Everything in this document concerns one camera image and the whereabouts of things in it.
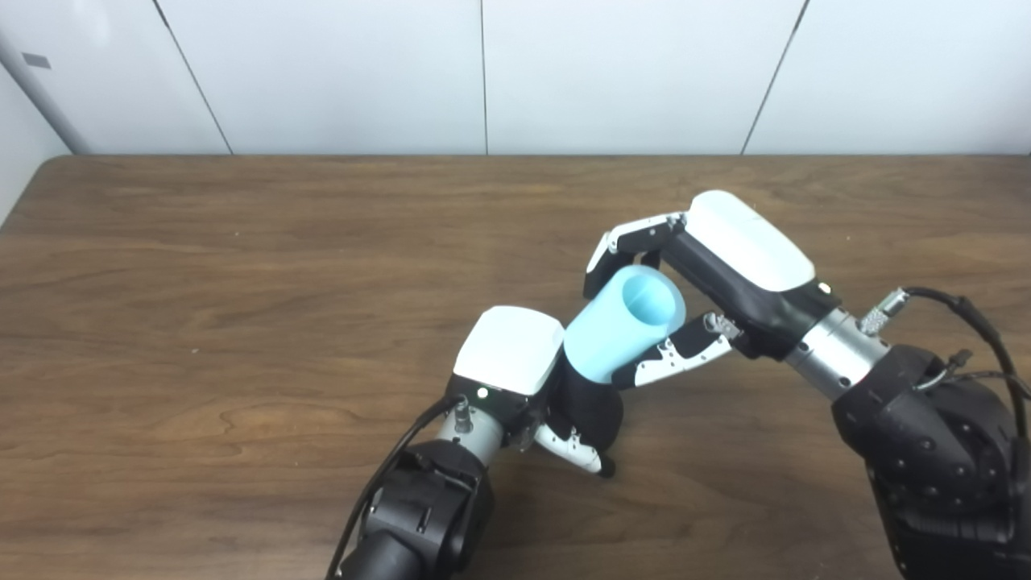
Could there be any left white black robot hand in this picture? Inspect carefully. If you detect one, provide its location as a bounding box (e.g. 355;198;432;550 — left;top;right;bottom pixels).
445;305;618;479

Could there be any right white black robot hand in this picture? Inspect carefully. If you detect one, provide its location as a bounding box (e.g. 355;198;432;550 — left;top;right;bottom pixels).
582;190;843;391

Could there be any black funnel-shaped nozzle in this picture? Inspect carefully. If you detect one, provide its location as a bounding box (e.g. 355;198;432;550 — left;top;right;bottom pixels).
554;354;626;457

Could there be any light blue cylinder cup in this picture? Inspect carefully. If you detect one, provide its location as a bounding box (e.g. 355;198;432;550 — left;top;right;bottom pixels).
563;265;687;385

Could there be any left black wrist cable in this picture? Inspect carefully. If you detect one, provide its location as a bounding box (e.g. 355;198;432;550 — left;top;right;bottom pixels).
325;393;470;580

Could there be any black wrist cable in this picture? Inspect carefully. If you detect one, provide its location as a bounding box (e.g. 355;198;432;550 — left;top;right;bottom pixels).
857;286;1031;442
325;393;470;580

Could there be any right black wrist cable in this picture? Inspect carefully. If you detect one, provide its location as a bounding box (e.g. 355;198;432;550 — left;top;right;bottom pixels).
857;286;1031;442

